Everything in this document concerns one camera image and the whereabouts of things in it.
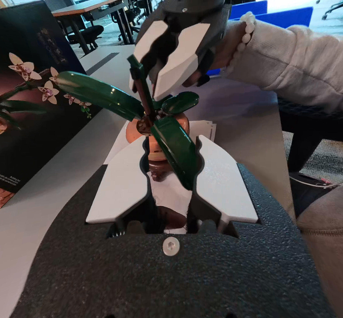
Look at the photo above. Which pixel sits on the person's right hand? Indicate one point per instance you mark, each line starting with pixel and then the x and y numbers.
pixel 226 50

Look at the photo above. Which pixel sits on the green and brown toy stem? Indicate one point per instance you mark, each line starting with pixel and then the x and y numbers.
pixel 147 93

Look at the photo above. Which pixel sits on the toy orchid plant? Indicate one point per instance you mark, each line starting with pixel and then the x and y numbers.
pixel 107 93

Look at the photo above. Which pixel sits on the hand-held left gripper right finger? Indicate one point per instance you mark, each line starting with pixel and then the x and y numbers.
pixel 222 186

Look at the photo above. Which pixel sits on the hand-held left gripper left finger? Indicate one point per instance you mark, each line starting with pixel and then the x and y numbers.
pixel 120 186

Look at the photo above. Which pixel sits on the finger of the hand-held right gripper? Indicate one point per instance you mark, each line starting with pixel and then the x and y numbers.
pixel 151 37
pixel 185 61

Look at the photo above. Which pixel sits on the grey desk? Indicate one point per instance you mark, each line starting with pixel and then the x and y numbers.
pixel 241 103

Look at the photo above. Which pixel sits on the group of black office chairs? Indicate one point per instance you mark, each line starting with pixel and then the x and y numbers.
pixel 91 33

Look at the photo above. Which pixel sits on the person's right forearm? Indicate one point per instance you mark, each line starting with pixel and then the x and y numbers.
pixel 294 61

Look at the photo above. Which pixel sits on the black orchid toy box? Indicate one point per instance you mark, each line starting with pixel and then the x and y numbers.
pixel 26 55

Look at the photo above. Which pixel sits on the black mesh seat cushion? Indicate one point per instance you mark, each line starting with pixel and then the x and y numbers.
pixel 300 110

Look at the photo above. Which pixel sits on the group of wood-edged tables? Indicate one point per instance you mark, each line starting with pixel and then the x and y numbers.
pixel 107 0

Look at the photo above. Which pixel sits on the black bag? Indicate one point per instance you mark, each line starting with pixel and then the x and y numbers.
pixel 305 197

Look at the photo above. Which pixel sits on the person's grey hoodie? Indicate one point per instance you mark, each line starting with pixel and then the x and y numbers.
pixel 327 229

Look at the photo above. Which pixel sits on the blue plastic bin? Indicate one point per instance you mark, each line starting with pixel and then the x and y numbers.
pixel 284 17

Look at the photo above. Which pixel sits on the white instruction booklet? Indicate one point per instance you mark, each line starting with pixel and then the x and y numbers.
pixel 199 129

